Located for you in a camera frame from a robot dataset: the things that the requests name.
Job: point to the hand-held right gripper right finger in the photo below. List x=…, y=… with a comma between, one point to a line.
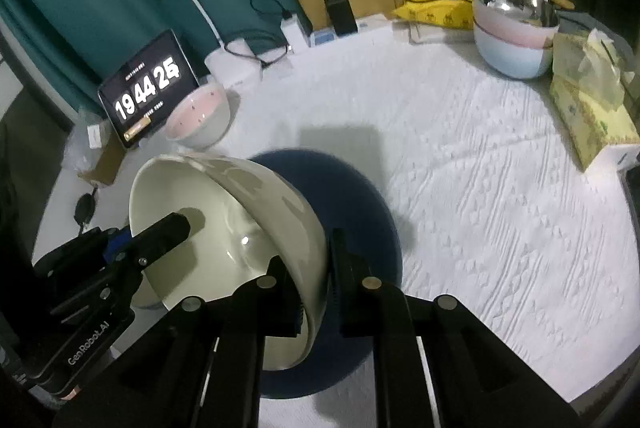
x=345, y=288

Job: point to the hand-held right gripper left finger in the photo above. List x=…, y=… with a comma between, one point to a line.
x=280, y=308

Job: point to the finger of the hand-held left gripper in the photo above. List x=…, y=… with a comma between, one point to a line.
x=162, y=230
x=85, y=250

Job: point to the cream bowl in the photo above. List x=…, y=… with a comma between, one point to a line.
x=210, y=188

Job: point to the large blue bowl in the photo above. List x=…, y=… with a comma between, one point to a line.
x=360, y=208

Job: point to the black key fob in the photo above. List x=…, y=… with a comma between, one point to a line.
x=85, y=208

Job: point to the brown cardboard box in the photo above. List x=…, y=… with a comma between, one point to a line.
x=105, y=163

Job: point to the clear plastic bag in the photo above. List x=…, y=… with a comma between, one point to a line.
x=75, y=143

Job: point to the small white box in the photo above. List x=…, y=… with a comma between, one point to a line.
x=95, y=135

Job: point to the small pink white bowl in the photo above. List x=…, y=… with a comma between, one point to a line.
x=200, y=113

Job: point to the tablet with clock display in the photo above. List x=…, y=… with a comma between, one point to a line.
x=145, y=93

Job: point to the white charger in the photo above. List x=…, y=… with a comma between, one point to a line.
x=295, y=33

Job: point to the teal curtain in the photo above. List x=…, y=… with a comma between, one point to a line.
x=75, y=8

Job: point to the white power strip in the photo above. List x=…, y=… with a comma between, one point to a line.
x=370, y=25

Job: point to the black power adapter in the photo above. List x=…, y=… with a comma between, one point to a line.
x=342, y=13

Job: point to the yellow tissue box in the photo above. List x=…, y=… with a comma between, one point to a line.
x=590, y=128

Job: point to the yellow snack bag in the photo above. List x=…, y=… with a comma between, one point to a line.
x=435, y=8

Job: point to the steel bowl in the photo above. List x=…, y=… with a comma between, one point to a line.
x=515, y=5

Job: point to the yellow tissue pack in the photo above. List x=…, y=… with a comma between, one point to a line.
x=590, y=63

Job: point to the small yellow lid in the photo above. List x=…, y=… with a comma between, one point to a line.
x=561, y=1

